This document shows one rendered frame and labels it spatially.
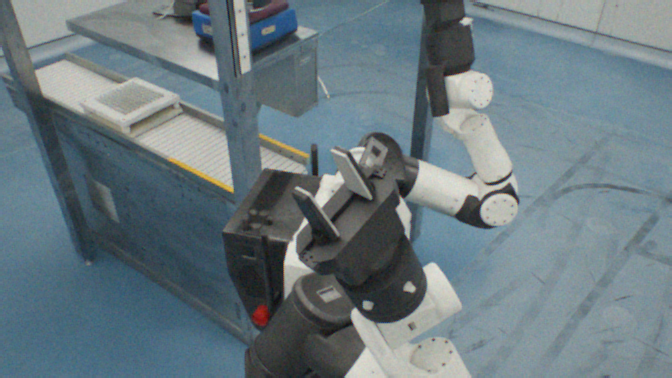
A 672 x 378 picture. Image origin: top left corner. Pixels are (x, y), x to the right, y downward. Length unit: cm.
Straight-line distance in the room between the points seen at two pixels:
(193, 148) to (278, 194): 96
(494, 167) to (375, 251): 69
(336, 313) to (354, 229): 32
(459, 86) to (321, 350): 56
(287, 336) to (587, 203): 255
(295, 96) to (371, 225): 115
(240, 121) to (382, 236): 90
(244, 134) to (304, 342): 72
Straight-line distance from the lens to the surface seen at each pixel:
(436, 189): 123
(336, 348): 86
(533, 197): 321
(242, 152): 149
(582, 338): 258
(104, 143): 222
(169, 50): 162
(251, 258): 103
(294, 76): 165
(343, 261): 55
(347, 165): 54
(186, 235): 221
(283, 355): 89
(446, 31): 114
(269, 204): 106
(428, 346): 78
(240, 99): 142
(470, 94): 113
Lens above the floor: 186
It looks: 37 degrees down
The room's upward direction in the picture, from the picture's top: straight up
